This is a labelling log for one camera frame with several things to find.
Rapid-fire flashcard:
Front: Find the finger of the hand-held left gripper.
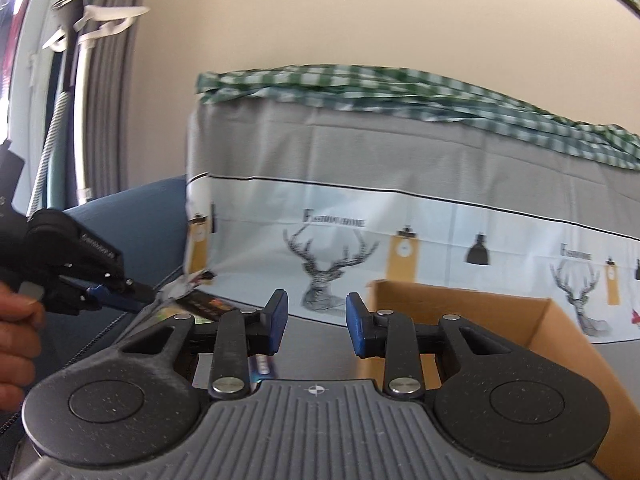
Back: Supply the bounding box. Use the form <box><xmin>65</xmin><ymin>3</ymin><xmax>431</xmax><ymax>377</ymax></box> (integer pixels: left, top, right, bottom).
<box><xmin>106</xmin><ymin>271</ymin><xmax>162</xmax><ymax>307</ymax></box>
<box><xmin>47</xmin><ymin>280</ymin><xmax>140</xmax><ymax>317</ymax></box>

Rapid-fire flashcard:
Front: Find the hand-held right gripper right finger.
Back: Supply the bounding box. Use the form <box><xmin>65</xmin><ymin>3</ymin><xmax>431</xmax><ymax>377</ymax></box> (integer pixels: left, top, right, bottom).
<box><xmin>345</xmin><ymin>291</ymin><xmax>532</xmax><ymax>401</ymax></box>

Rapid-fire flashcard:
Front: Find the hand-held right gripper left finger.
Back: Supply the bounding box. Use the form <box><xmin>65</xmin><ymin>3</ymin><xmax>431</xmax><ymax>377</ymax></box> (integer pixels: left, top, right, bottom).
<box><xmin>106</xmin><ymin>288</ymin><xmax>290</xmax><ymax>402</ymax></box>

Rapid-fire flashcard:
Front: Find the purple swirl candy packet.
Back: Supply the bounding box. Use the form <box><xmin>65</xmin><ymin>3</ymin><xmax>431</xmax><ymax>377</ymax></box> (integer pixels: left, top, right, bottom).
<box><xmin>246</xmin><ymin>354</ymin><xmax>277</xmax><ymax>382</ymax></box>

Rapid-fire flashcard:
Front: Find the brown cardboard box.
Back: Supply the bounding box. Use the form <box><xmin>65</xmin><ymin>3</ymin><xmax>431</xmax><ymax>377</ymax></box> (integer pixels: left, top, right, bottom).
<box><xmin>356</xmin><ymin>279</ymin><xmax>640</xmax><ymax>480</ymax></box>

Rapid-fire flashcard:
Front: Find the person's left hand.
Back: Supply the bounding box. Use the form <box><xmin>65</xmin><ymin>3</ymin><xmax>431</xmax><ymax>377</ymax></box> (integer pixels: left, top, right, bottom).
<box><xmin>0</xmin><ymin>280</ymin><xmax>47</xmax><ymax>403</ymax></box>

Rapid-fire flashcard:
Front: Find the black snack packet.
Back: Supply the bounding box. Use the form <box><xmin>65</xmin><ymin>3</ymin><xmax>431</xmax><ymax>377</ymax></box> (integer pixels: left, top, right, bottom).
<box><xmin>179</xmin><ymin>291</ymin><xmax>242</xmax><ymax>324</ymax></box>

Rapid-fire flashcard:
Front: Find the white steamer pole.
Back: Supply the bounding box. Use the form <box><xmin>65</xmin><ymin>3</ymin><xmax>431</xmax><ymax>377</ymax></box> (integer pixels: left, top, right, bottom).
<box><xmin>71</xmin><ymin>42</ymin><xmax>97</xmax><ymax>202</ymax></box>

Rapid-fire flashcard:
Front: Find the deer printed grey cloth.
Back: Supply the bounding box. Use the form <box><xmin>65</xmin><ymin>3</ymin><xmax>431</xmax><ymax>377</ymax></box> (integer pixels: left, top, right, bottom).
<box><xmin>159</xmin><ymin>91</ymin><xmax>640</xmax><ymax>347</ymax></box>

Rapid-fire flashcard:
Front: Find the grey curtain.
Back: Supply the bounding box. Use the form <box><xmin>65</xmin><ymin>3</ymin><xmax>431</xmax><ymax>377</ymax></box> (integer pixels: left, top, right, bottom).
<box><xmin>82</xmin><ymin>0</ymin><xmax>153</xmax><ymax>203</ymax></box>

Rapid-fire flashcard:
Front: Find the white clothes hanger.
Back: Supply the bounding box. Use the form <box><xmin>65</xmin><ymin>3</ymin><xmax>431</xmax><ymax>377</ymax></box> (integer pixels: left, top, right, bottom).
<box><xmin>42</xmin><ymin>4</ymin><xmax>151</xmax><ymax>52</ymax></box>

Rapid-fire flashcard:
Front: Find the green checkered cloth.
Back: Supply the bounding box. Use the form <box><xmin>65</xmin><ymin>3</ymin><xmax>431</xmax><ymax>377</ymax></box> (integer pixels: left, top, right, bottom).
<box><xmin>194</xmin><ymin>64</ymin><xmax>640</xmax><ymax>172</ymax></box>

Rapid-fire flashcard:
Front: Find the white braided hose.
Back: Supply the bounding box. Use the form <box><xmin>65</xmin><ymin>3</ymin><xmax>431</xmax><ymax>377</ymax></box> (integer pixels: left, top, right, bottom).
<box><xmin>29</xmin><ymin>89</ymin><xmax>72</xmax><ymax>217</ymax></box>

